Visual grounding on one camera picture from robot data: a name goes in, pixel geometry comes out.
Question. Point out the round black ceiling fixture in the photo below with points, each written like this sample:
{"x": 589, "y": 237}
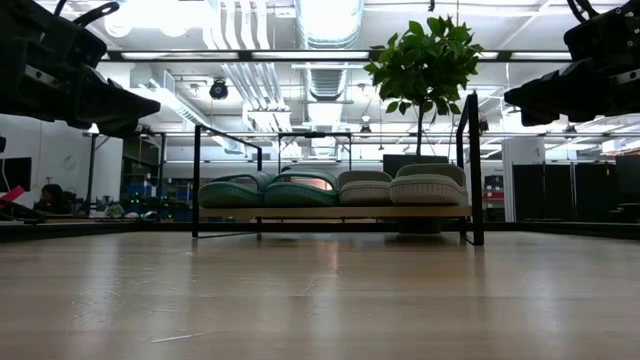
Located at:
{"x": 218, "y": 90}

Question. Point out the wooden shelf with black frame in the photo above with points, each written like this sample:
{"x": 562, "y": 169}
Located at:
{"x": 325, "y": 212}

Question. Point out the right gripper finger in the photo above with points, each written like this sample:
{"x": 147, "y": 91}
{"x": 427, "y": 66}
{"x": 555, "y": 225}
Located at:
{"x": 550, "y": 97}

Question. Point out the black room divider panels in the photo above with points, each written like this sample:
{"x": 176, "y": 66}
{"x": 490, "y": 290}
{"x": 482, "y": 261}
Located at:
{"x": 575, "y": 185}

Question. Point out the red flat object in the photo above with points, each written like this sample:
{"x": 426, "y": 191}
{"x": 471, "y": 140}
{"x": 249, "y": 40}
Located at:
{"x": 12, "y": 196}

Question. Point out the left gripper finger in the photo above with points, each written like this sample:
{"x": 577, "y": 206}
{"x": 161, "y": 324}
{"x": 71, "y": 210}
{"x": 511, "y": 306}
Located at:
{"x": 115, "y": 110}

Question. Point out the potted green plant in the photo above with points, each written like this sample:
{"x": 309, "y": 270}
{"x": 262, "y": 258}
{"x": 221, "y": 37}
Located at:
{"x": 425, "y": 65}

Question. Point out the black aluminium rig frame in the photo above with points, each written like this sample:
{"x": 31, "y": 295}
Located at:
{"x": 550, "y": 229}

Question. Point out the large black box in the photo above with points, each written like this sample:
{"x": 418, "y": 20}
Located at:
{"x": 415, "y": 159}

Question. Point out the black wall monitor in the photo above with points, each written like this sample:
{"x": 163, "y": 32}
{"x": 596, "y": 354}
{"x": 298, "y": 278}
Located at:
{"x": 15, "y": 175}

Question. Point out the person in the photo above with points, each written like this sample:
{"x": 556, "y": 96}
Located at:
{"x": 52, "y": 200}

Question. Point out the background black rig frame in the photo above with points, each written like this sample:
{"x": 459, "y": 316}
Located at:
{"x": 91, "y": 160}
{"x": 315, "y": 134}

